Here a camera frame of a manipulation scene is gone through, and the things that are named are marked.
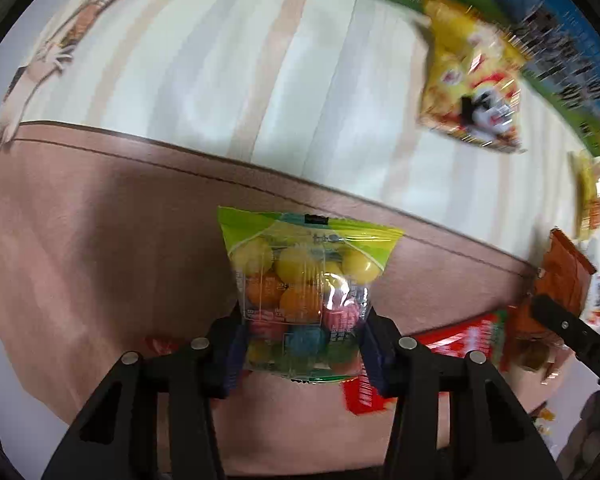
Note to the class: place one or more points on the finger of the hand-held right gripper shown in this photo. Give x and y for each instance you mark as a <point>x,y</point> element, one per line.
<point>575,332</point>

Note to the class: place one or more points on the red snack packet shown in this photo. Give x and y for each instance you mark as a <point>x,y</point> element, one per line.
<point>460,340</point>

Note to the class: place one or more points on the small yellow snack packet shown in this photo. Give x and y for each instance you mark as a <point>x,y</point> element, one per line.
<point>597,195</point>

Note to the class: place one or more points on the orange snack packet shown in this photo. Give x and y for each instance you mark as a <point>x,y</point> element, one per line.
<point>560,280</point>

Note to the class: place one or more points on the cat print white cloth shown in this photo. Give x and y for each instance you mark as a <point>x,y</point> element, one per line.
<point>55,55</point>

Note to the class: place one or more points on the cardboard box with blue print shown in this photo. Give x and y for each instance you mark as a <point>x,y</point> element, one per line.
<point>555,35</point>

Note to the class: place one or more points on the cream striped blanket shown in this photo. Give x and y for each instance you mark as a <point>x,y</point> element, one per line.
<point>260,60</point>

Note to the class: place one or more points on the clear bag of colourful gumballs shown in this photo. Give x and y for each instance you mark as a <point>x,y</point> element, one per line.
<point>300,280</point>

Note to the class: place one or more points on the yellow snack packet with cartoon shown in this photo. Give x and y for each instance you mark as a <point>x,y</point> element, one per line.
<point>472,85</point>

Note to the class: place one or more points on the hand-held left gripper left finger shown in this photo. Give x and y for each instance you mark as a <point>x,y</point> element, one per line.
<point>232,360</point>

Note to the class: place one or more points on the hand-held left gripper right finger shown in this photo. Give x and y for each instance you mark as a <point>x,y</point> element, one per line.
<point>375,365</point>

